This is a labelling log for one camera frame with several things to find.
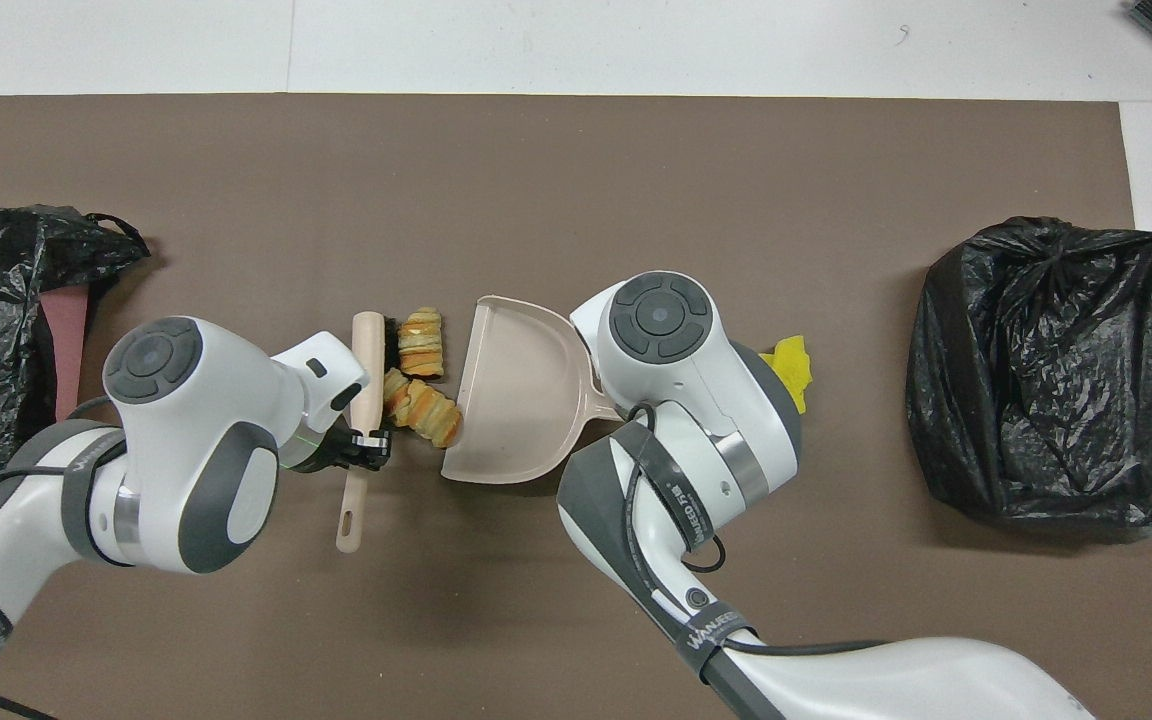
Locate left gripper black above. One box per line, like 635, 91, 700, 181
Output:
281, 420, 395, 473

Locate beige brush black bristles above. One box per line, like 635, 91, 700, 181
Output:
336, 311, 402, 554

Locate beige plastic dustpan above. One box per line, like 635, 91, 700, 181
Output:
439, 294, 637, 486

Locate pink bin box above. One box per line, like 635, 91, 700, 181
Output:
39, 283, 92, 421

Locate brown table mat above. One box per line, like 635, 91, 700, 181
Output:
0, 93, 1152, 720

